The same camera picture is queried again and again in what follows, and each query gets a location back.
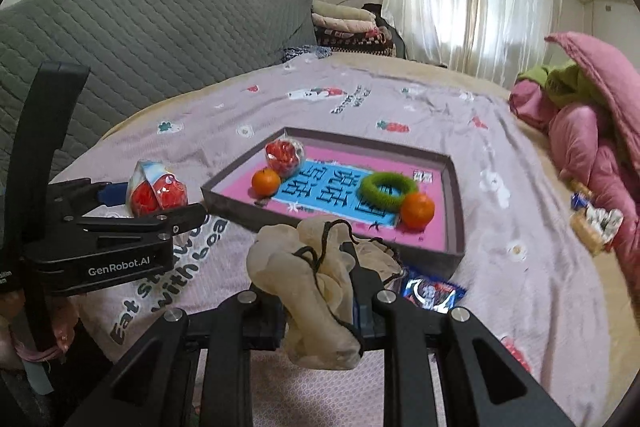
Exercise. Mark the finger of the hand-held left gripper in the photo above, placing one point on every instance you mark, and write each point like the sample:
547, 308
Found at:
185, 217
112, 193

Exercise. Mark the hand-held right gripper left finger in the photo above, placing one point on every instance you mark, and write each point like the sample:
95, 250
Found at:
260, 322

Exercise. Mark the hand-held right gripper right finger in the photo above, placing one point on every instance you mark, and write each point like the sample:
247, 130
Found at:
367, 302

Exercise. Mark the red and clear toy egg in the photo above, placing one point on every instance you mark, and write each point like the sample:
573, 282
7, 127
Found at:
155, 192
285, 157

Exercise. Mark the grey cardboard box pink bottom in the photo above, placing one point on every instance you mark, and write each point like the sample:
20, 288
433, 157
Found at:
435, 227

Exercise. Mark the blue and red snack packet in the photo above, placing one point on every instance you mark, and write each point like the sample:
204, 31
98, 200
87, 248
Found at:
430, 294

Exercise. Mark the mandarin orange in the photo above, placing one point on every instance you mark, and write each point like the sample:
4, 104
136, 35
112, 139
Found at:
266, 182
417, 211

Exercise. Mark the grey quilted headboard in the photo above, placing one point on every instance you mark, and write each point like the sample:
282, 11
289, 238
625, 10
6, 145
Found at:
150, 32

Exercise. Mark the pink strawberry printed blanket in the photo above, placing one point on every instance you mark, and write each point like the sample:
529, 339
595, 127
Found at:
450, 132

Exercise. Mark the blue patterned cloth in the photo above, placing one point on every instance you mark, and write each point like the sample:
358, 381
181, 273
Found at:
307, 53

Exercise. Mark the clear biscuit packet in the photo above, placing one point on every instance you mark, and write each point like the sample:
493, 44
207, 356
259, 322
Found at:
590, 234

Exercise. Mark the blue candy wrapper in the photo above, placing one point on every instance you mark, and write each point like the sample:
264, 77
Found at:
581, 203

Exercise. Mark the yellow biscuit packet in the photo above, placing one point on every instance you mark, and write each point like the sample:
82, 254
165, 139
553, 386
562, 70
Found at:
581, 188

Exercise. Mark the dark patterned folded blanket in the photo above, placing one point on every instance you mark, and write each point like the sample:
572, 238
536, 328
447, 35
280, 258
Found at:
355, 43

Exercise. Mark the pink folded blanket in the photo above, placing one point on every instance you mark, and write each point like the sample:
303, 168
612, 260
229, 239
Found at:
345, 26

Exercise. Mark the white printed scrunchie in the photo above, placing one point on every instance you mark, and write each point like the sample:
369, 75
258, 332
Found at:
605, 219

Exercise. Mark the beige folded blanket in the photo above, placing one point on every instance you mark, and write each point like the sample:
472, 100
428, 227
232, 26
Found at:
342, 11

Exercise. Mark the pink padded garment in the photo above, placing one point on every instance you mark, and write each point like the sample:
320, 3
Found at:
580, 132

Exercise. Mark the black bag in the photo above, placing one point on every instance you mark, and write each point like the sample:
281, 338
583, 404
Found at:
387, 22

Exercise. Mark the green garment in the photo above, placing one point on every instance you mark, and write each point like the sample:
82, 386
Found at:
565, 84

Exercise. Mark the pink quilted cover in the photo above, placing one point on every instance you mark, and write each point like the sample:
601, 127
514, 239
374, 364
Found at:
610, 72

